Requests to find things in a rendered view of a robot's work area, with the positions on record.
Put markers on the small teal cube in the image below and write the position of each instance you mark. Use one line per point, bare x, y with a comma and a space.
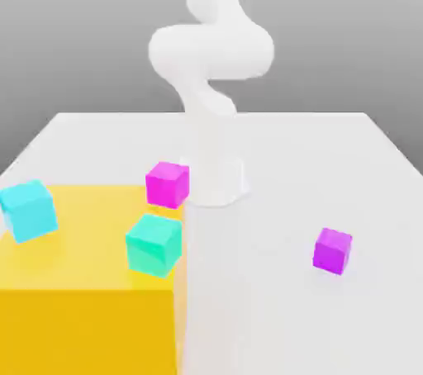
153, 246

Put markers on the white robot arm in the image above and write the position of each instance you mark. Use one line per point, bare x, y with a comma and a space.
211, 51

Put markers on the small magenta cube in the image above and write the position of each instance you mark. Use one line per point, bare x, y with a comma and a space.
167, 185

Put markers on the small cyan cube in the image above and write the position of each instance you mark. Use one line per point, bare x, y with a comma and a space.
29, 213

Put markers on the large yellow box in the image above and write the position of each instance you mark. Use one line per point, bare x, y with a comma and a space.
82, 315

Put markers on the small purple cube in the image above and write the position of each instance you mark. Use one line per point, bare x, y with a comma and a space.
331, 251

